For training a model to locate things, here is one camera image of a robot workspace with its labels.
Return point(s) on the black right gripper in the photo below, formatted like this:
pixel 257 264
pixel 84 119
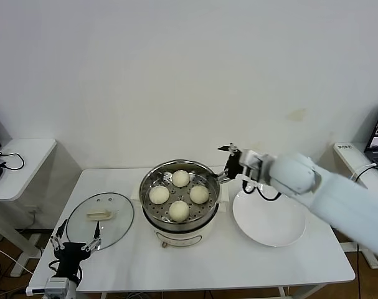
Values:
pixel 234 166

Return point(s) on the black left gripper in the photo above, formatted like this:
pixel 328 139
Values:
pixel 70 257

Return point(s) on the white steamed baozi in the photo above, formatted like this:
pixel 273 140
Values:
pixel 159 195
pixel 178 210
pixel 181 178
pixel 198 194

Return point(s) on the round glass pot lid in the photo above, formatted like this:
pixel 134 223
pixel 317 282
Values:
pixel 120 211

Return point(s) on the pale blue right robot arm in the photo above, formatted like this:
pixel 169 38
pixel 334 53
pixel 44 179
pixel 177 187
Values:
pixel 300 177

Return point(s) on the perforated steel steamer basket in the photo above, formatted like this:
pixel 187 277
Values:
pixel 154 215

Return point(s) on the round white plate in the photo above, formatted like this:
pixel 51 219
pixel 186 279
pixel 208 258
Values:
pixel 266 224

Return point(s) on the cream electric cooker pot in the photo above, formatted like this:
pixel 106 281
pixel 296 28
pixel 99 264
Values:
pixel 176 240

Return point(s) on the white side table with mouse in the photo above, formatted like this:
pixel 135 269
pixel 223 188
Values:
pixel 26 162

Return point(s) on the small printed table label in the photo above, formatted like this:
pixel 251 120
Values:
pixel 344 147

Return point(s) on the white side table with label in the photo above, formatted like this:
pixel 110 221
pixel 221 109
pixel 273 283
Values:
pixel 350 159

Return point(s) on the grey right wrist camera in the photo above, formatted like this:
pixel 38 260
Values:
pixel 250 157

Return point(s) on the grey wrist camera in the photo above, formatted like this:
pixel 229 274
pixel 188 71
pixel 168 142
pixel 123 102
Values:
pixel 56 286
pixel 250 157

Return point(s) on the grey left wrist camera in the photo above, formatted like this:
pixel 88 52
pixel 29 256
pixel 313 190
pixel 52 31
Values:
pixel 56 286

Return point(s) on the white wall socket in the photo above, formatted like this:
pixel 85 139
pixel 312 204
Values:
pixel 31 214

